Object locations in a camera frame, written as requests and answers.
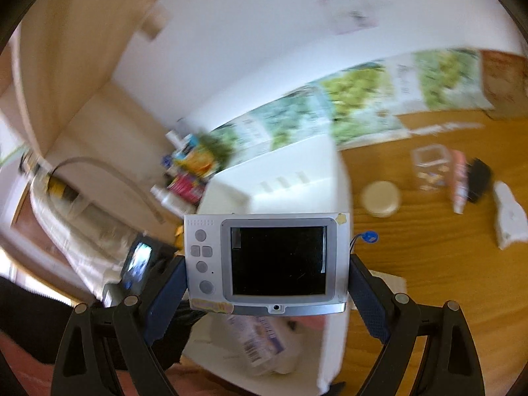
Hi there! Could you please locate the white plastic bottle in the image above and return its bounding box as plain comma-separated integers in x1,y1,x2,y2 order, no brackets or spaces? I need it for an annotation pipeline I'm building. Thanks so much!
150,185,180,211

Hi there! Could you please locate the grape print wall border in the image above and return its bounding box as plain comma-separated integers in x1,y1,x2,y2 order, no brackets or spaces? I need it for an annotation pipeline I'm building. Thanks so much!
206,47,487,161

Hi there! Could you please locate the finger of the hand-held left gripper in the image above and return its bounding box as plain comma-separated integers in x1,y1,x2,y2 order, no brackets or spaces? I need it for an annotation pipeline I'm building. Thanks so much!
159,303,209,370

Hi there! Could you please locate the clear plastic box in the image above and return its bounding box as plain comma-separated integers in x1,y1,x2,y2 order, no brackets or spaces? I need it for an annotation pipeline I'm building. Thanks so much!
411,144,452,192

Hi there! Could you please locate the white plastic bin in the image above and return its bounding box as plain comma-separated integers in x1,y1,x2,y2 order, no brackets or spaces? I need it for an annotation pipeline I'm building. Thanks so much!
181,132,353,394

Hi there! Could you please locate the brown printed box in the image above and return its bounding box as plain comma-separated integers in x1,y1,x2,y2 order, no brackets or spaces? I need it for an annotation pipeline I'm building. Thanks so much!
480,49,528,121

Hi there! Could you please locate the black plug adapter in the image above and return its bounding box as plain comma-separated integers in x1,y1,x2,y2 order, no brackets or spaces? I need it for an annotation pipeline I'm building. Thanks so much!
466,157,493,204

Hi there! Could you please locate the white garment cover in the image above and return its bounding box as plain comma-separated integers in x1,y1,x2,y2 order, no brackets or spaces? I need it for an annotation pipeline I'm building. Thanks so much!
29,173,137,281

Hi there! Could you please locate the yellow hanging device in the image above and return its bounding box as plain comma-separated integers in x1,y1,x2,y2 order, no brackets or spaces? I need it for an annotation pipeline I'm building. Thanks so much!
47,175,81,203

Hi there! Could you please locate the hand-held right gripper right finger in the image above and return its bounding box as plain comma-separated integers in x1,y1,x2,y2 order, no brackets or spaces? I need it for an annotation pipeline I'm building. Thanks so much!
348,253,485,396

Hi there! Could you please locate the round cream compact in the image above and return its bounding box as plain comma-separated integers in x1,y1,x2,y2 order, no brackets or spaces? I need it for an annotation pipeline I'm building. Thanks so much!
362,181,402,218

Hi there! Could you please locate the pink tube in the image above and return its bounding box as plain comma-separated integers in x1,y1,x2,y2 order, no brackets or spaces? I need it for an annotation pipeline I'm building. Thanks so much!
451,149,469,214

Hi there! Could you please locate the wooden shelf unit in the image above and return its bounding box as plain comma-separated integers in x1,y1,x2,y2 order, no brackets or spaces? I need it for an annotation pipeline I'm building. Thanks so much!
8,0,174,161

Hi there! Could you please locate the pink wall sticker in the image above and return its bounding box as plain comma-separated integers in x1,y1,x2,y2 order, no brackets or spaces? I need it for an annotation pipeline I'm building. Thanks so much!
319,0,378,36

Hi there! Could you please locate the red printed can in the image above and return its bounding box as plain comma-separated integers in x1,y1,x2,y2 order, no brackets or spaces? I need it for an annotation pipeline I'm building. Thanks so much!
167,173,207,205

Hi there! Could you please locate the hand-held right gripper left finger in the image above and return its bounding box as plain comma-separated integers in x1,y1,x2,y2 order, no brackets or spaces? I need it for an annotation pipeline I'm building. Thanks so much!
51,256,188,396

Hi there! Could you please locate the person's left forearm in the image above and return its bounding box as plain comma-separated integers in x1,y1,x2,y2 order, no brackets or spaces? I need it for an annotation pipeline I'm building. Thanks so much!
0,276,77,364

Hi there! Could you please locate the clear labelled plastic packet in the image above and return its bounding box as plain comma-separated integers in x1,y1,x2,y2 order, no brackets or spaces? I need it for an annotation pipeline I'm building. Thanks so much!
223,315,289,370

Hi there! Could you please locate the silver digital camera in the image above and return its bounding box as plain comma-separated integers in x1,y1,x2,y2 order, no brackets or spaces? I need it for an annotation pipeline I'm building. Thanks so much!
183,212,379,318

